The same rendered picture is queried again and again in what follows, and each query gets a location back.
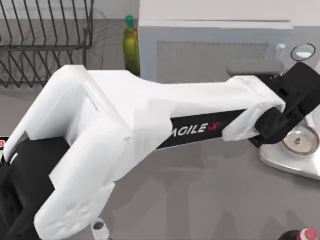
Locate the clear glass cup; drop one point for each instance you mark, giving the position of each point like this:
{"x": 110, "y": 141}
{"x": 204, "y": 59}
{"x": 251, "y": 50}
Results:
{"x": 280, "y": 51}

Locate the black rimmed round glass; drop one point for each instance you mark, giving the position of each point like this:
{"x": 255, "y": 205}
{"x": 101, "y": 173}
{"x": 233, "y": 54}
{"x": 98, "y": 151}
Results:
{"x": 303, "y": 52}

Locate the dark bottle with red cap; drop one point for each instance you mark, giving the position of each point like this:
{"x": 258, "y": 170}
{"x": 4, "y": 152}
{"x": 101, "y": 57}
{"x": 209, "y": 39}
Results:
{"x": 303, "y": 235}

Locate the red and white can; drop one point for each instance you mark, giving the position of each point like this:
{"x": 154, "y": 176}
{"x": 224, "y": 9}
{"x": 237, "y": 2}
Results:
{"x": 1, "y": 148}

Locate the white sink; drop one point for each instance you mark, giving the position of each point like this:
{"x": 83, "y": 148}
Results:
{"x": 287, "y": 162}

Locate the green bottle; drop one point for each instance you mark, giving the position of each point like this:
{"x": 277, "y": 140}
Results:
{"x": 131, "y": 50}

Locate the pale grey cabinet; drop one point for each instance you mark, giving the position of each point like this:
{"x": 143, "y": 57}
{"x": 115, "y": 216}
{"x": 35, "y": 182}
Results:
{"x": 207, "y": 47}

